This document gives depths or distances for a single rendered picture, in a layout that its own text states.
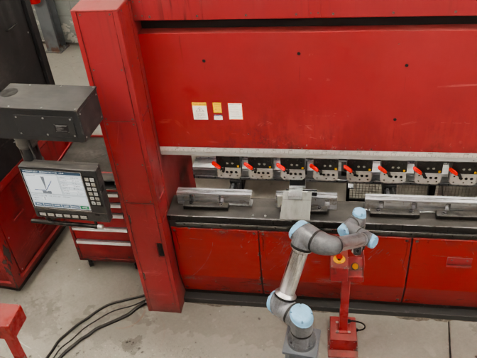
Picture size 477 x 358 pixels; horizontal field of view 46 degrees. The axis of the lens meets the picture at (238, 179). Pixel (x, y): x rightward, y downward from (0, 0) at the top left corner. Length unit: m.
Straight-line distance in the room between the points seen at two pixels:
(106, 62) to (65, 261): 2.28
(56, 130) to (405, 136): 1.90
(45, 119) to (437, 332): 2.88
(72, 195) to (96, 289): 1.58
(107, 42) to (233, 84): 0.72
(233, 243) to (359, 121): 1.20
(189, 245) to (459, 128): 1.87
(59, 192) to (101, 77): 0.66
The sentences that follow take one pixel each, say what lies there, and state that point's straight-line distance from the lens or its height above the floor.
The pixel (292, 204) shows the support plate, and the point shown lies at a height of 1.00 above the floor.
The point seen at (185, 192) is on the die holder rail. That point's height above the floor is 0.97.
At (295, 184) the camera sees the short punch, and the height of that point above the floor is 1.06.
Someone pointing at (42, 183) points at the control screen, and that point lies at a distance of 3.24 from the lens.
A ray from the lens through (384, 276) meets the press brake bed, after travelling 3.95.
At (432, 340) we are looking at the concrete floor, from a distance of 4.19.
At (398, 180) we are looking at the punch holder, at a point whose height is 1.14.
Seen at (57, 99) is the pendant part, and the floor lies 1.95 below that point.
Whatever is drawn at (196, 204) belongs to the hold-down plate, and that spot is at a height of 0.90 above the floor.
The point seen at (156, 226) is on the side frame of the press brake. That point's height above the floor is 0.86.
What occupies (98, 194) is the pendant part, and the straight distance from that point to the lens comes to 3.11.
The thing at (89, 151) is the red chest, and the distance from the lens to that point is 4.35.
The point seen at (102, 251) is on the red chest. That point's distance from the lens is 4.60.
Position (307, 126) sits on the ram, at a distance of 3.32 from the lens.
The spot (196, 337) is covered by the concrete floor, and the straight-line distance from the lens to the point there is 4.16.
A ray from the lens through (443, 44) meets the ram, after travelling 3.12.
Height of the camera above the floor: 3.28
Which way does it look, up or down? 37 degrees down
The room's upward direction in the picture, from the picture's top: 5 degrees counter-clockwise
